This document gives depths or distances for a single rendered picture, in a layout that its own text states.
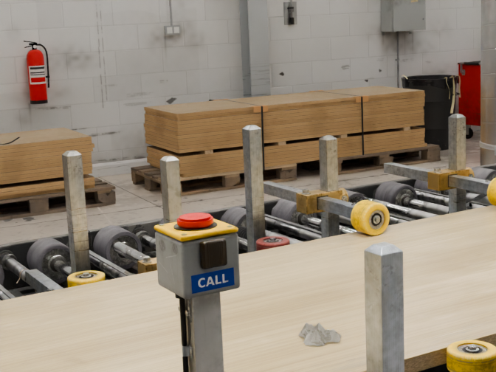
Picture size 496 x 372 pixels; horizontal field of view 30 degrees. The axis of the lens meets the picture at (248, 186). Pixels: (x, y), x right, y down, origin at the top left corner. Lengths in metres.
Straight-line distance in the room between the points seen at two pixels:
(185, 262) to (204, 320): 0.08
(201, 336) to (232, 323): 0.64
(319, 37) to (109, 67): 2.20
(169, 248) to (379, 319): 0.31
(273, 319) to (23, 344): 0.44
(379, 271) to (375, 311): 0.06
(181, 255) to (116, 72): 7.56
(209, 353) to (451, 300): 0.82
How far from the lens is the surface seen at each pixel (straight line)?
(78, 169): 2.11
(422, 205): 3.03
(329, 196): 2.44
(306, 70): 9.31
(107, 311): 1.79
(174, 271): 1.01
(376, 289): 1.17
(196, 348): 1.04
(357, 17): 9.60
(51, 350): 1.62
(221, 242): 0.99
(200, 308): 1.03
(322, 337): 1.58
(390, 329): 1.19
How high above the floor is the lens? 1.45
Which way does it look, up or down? 11 degrees down
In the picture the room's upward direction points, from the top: 3 degrees counter-clockwise
